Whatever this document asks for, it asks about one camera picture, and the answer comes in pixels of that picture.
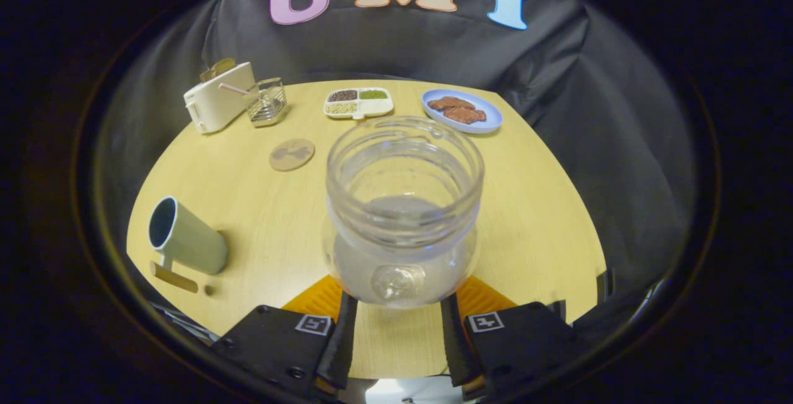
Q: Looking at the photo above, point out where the brown toast slice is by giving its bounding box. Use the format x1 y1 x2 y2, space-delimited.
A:
199 58 237 82

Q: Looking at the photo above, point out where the black backdrop cloth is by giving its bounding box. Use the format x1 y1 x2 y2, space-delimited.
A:
99 0 701 330

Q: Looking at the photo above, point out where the clear plastic bottle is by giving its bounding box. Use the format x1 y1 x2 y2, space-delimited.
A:
321 116 485 310

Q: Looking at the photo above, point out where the pale green cup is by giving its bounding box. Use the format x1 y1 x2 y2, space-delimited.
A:
147 196 229 276

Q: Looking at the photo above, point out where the brown meat slice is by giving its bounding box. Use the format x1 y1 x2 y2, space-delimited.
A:
428 96 476 112
443 107 488 125

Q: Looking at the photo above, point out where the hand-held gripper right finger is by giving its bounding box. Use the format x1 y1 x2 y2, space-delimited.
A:
440 275 580 400

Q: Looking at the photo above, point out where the wooden table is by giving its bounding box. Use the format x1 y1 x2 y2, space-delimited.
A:
126 79 608 380

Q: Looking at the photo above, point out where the blue plate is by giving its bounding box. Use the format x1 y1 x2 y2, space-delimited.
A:
421 89 503 135

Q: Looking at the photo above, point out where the white toaster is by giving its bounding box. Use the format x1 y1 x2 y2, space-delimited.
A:
183 61 256 134

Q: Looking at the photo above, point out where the white divided grain dish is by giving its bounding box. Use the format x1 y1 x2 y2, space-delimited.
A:
323 87 395 121

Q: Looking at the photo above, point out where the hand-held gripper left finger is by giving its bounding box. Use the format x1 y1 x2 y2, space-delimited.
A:
211 275 359 402

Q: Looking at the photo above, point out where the round cork coaster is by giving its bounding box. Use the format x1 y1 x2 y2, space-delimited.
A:
269 138 316 172

